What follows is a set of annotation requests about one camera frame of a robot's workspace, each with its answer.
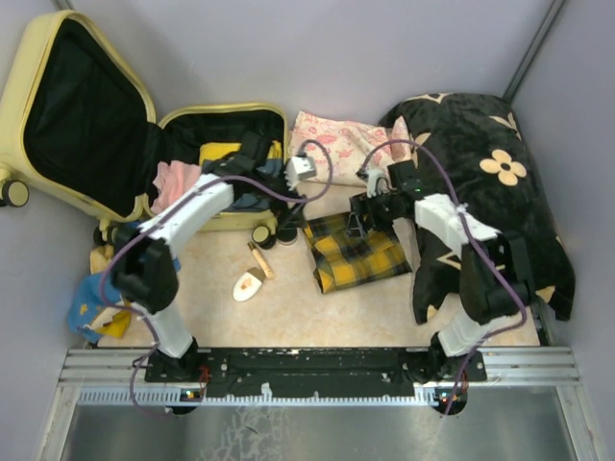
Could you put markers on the black floral blanket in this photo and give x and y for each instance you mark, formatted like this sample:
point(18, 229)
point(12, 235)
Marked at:
point(473, 142)

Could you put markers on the grey-blue t-shirt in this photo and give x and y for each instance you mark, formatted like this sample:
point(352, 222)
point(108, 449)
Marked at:
point(248, 198)

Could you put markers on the yellow garment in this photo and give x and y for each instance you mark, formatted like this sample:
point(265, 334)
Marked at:
point(216, 150)

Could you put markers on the pale yellow open suitcase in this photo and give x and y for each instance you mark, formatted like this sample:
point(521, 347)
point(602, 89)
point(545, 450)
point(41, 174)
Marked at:
point(78, 123)

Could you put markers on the pink printed cream cloth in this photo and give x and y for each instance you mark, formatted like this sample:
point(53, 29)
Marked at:
point(348, 143)

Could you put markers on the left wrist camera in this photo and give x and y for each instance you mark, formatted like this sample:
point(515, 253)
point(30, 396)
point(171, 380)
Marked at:
point(297, 169)

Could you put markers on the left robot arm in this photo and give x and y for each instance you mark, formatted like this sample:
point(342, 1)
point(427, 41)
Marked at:
point(143, 269)

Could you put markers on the yellow plaid shirt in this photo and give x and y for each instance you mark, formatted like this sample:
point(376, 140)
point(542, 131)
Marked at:
point(343, 262)

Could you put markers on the blue patterned cloth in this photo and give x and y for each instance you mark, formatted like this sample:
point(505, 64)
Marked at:
point(88, 314)

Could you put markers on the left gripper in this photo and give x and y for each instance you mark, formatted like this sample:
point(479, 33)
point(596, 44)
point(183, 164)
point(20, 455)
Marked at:
point(284, 214)

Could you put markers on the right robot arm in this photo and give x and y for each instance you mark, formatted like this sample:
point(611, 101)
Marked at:
point(495, 278)

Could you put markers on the pink towel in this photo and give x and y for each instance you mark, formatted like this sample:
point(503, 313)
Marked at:
point(172, 181)

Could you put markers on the black round jar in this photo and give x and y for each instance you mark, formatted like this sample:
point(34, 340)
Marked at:
point(287, 236)

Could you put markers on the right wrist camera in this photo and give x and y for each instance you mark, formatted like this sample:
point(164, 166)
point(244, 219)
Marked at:
point(375, 181)

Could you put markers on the white oval brush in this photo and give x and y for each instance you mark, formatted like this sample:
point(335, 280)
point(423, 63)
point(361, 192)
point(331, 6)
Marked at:
point(248, 284)

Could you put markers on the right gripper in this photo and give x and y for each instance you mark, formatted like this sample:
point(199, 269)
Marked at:
point(361, 205)

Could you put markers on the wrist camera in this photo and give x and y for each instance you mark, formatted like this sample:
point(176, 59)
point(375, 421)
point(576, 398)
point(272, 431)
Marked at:
point(297, 169)
point(375, 181)

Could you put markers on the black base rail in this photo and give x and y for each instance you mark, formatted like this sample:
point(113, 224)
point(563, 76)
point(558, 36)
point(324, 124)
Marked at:
point(303, 373)

